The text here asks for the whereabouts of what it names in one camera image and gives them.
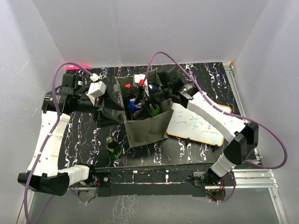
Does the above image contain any pink tape strip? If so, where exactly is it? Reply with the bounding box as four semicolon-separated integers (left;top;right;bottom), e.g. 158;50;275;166
66;64;90;70

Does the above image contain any yellow-framed whiteboard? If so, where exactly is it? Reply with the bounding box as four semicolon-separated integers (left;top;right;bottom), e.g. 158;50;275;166
166;103;224;146

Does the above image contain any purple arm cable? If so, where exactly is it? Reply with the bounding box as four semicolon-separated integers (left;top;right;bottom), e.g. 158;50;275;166
23;61;100;224
144;51;288;203

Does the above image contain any blue red juice carton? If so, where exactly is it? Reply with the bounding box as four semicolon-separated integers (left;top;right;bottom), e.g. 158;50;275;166
127;98;142;119

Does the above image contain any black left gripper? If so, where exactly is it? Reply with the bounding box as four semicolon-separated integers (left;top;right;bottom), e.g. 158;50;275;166
74;86;124;126

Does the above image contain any green glass bottle front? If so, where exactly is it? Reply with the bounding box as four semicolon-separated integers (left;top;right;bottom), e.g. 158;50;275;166
106;136;122;160

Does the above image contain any aluminium frame rail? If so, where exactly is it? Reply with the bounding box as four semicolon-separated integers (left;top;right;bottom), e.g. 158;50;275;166
16;62;289;224

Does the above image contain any Fontana pineapple juice carton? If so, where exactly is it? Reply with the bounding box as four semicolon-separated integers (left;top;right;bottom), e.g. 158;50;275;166
148;84;156;90

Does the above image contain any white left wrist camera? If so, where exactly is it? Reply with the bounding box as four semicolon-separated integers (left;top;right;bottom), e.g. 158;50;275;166
86;73;107;106

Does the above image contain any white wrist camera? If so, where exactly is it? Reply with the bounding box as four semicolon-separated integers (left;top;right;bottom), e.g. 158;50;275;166
133;74;148;88
86;73;107;106

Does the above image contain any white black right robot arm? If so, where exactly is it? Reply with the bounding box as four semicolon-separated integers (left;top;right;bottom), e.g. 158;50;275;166
133;68;259;185

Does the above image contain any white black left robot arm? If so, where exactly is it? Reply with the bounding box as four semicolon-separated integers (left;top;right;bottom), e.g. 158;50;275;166
17;73;124;196

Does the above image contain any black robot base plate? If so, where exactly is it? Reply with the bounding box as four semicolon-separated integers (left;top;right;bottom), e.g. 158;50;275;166
67;163;236;198

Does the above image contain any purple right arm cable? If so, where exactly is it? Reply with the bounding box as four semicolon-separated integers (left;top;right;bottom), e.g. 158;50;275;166
144;51;288;203

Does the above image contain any grey-green canvas bag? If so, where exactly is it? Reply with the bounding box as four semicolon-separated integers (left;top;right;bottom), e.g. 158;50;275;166
112;69;174;147

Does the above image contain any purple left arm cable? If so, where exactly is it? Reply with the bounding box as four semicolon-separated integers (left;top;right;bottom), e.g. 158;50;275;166
23;61;100;224

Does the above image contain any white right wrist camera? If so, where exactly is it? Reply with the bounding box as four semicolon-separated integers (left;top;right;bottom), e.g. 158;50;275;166
133;74;148;88

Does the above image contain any dark cola bottle red label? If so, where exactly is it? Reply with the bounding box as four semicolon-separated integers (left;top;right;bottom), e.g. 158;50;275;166
125;83;134;98

